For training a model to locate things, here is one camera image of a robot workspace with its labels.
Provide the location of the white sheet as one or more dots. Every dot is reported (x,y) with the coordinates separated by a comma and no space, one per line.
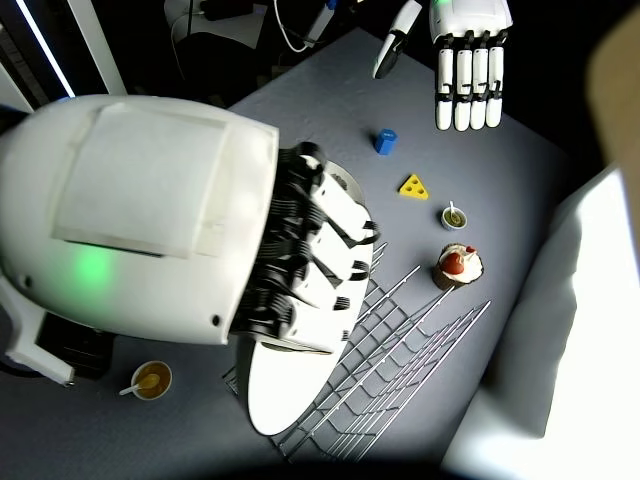
(575,325)

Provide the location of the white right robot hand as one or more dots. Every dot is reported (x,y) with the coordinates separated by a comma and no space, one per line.
(140,200)

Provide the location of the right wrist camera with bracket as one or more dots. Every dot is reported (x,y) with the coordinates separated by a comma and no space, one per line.
(30,360)

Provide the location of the white plate two leaf prints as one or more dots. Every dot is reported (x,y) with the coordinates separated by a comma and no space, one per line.
(350,187)

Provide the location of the tan blurry object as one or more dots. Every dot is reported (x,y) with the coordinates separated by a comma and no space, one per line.
(620,75)

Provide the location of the black power strip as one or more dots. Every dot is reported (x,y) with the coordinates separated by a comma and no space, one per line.
(230,10)

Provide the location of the small white cup yellow paste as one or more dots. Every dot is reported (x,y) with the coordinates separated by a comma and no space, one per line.
(160,387)

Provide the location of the small white cup green paste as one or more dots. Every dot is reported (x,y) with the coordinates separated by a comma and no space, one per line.
(455,226)

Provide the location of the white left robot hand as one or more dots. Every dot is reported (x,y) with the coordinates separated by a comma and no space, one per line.
(470,20)

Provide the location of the white plate central leaf print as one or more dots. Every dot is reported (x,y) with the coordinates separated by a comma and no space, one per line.
(300,390)

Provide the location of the black rounded base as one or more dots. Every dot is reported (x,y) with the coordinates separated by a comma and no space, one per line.
(215,65)

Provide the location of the blue hexagonal prism block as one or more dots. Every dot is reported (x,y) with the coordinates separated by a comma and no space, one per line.
(385,142)

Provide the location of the yellow triangle block three holes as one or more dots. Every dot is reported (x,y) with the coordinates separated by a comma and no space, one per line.
(415,185)

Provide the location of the white frame post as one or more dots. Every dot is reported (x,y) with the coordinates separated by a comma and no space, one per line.
(95,50)

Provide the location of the toy cupcake with red heart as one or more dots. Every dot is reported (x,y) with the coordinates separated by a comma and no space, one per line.
(452,265)

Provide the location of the small white spoon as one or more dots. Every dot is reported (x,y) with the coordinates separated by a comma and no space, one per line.
(452,209)
(132,389)

